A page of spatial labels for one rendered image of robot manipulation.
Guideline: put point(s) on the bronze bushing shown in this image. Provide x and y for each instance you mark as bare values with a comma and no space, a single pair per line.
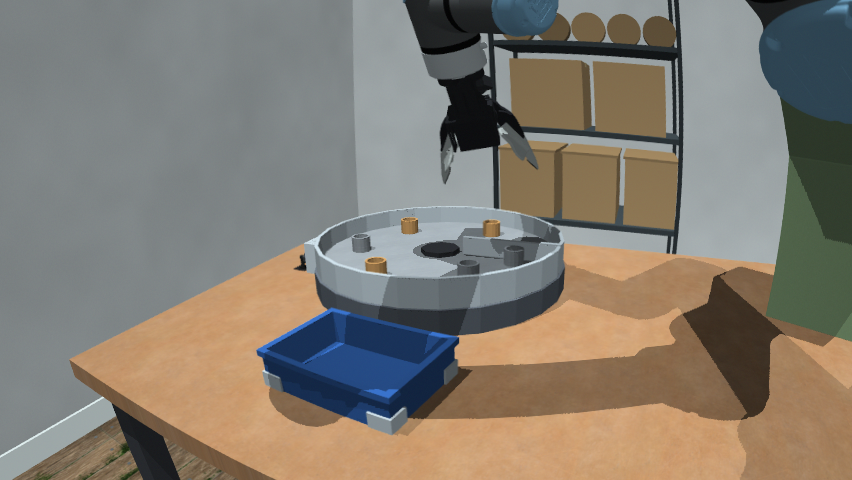
491,230
409,225
376,265

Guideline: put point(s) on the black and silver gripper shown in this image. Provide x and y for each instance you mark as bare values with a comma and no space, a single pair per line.
472,131

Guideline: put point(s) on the blue open crate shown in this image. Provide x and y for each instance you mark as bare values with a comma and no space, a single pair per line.
369,351

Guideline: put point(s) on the grey metal bushing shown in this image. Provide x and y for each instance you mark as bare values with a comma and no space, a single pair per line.
467,267
361,243
513,256

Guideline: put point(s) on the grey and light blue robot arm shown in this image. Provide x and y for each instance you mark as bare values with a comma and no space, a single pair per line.
805,48

